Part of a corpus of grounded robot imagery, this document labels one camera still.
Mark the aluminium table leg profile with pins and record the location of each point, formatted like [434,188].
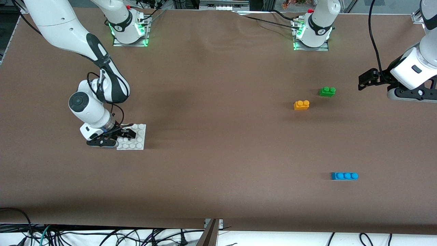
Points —
[208,235]

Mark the aluminium frame corner post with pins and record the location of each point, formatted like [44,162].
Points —
[417,17]

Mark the orange background object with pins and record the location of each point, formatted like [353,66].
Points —
[293,3]

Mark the white power strip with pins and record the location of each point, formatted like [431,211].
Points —
[222,6]

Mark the white studded base plate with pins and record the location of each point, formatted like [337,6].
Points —
[138,143]

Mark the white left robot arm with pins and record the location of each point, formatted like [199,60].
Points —
[321,20]

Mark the green two-stud block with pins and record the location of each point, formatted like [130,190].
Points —
[327,92]

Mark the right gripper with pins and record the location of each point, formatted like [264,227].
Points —
[120,129]

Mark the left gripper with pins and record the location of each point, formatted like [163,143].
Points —
[383,75]

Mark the blue three-stud block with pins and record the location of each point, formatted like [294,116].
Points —
[344,176]

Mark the brown paper table cover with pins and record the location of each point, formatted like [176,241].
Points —
[205,85]

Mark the yellow two-stud block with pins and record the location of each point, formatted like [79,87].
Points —
[301,106]

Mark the metal table edge bracket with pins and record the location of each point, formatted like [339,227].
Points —
[221,223]

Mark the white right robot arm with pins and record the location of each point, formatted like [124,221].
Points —
[61,20]

